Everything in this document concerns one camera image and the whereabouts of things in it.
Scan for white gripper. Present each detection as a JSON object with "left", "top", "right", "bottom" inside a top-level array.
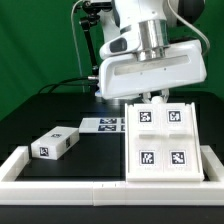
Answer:
[{"left": 99, "top": 40, "right": 206, "bottom": 103}]

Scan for black cables at base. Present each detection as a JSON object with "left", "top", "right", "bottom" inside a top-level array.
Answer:
[{"left": 38, "top": 77, "right": 101, "bottom": 94}]

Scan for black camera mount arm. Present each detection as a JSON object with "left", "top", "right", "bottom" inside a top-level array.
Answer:
[{"left": 79, "top": 0, "right": 112, "bottom": 75}]

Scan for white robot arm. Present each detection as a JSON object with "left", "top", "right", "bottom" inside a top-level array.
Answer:
[{"left": 99, "top": 0, "right": 208, "bottom": 101}]

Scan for white cabinet body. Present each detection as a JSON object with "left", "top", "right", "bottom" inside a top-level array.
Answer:
[{"left": 125, "top": 103, "right": 204, "bottom": 182}]

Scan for white hanging cable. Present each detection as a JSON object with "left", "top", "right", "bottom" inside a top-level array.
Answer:
[{"left": 70, "top": 0, "right": 86, "bottom": 93}]

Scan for white U-shaped frame fence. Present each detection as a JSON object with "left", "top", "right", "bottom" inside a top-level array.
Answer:
[{"left": 0, "top": 146, "right": 224, "bottom": 206}]

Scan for white flat marker plate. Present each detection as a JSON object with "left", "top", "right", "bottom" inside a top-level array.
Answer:
[{"left": 79, "top": 117, "right": 125, "bottom": 133}]

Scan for white box with marker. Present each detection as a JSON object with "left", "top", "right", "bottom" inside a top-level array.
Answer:
[{"left": 31, "top": 126, "right": 79, "bottom": 160}]

